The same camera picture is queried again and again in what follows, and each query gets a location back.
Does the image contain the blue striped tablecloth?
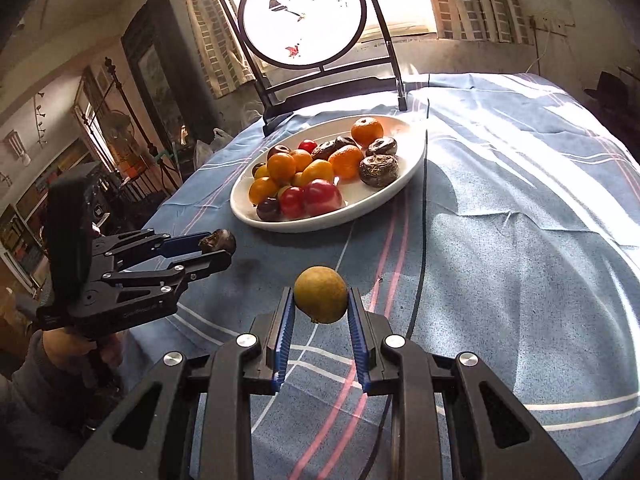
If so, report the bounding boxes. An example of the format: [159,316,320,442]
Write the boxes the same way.
[122,72,640,480]

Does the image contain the large red tomato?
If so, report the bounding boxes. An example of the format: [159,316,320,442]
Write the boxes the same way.
[302,179,344,217]

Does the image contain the tan longan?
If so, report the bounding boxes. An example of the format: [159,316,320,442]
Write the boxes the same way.
[293,266,349,325]

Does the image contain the wall socket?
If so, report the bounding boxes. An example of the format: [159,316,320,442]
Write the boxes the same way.
[530,15,568,36]

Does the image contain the dark framed cabinet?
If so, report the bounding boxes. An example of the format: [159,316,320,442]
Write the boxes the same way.
[121,0,221,146]

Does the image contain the white oval plate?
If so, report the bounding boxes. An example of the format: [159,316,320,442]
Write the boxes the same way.
[229,114,427,233]

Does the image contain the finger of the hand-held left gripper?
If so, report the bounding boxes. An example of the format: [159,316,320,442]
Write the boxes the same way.
[100,249,233,291]
[92,229,213,261]

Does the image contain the checked curtain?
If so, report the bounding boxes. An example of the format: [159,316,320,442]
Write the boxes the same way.
[180,0,256,101]
[420,0,536,46]

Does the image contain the white wall lamp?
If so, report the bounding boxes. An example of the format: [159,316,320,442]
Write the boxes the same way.
[2,130,31,166]

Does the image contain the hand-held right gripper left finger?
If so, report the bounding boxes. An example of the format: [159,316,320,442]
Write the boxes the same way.
[60,287,297,480]

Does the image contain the round painted screen on stand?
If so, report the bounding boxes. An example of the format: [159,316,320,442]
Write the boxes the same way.
[215,0,408,136]

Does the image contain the clear plastic bag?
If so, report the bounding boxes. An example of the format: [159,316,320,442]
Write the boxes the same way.
[192,127,236,166]

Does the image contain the person's left hand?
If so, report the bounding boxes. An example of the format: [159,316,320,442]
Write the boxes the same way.
[42,330,125,386]

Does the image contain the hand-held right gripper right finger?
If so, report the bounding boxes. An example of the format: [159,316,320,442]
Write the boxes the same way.
[347,287,583,480]

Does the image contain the black metal rack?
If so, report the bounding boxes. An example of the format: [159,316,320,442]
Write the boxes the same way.
[75,57,176,201]

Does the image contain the person's left forearm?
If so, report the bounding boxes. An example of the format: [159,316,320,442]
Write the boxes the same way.
[0,332,126,480]

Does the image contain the yellow tangerine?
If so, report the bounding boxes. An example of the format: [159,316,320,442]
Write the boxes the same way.
[300,159,335,186]

